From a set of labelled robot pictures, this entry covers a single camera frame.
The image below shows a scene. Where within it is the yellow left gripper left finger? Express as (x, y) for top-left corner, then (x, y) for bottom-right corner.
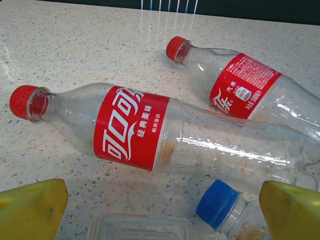
(0, 178), (69, 240)

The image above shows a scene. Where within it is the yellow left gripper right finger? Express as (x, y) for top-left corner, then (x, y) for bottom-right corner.
(258, 180), (320, 240)

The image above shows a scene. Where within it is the clear bottle blue cap label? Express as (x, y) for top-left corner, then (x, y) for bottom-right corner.
(195, 179), (273, 240)

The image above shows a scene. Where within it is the clear square green-capped bottle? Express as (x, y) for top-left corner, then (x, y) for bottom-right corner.
(86, 213), (198, 240)

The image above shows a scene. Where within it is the clear cola bottle red label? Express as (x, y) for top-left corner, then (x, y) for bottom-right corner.
(165, 36), (320, 146)
(9, 82), (320, 196)

